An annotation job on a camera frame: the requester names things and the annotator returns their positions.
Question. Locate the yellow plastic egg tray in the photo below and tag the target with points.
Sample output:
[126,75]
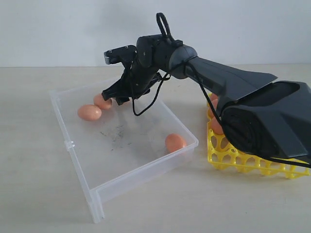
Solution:
[222,155]

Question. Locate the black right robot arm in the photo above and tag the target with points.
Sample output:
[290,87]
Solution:
[259,114]

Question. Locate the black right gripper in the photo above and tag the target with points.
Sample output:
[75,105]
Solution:
[135,81]

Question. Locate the brown egg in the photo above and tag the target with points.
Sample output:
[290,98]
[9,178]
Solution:
[216,127]
[89,112]
[214,104]
[174,142]
[213,97]
[99,101]

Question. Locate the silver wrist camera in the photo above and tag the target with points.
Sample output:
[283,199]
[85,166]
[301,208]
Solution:
[123,55]

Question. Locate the clear plastic tray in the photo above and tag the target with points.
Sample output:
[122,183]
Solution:
[124,148]

